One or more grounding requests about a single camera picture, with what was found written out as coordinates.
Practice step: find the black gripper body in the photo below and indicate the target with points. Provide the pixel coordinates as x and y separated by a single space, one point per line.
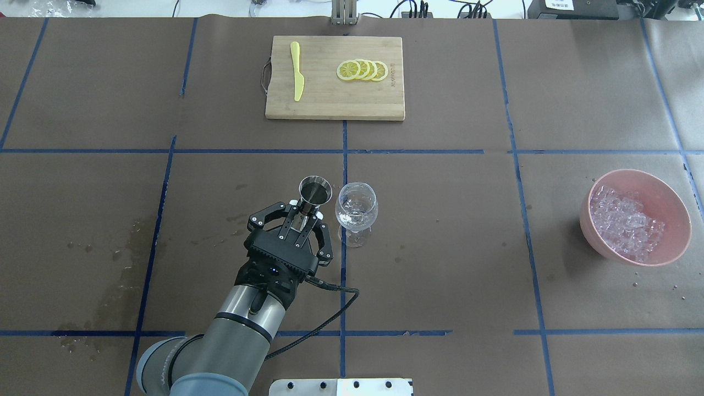
257 223

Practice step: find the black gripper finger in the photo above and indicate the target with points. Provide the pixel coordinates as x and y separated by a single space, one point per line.
258 220
324 253

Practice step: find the steel cocktail jigger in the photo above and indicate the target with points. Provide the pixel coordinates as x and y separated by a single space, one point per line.
314 192

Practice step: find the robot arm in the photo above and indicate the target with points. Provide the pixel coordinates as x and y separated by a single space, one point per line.
226 359

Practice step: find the clear wine glass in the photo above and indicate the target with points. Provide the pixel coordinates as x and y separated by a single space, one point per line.
356 211

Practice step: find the pile of clear ice cubes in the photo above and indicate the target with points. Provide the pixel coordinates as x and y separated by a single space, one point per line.
620 220

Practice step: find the yellow plastic knife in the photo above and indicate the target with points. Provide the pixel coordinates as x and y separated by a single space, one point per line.
299 79

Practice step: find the bamboo cutting board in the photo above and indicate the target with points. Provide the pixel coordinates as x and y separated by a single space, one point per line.
325 96

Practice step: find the lemon slice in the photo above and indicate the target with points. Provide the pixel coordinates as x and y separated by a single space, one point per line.
349 70
364 69
372 70
382 71

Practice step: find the pink bowl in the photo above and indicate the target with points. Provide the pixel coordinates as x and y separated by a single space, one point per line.
660 202

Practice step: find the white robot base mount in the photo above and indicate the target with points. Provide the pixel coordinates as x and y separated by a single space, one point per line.
342 386

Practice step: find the aluminium frame post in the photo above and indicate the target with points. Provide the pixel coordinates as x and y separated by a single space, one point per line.
344 12

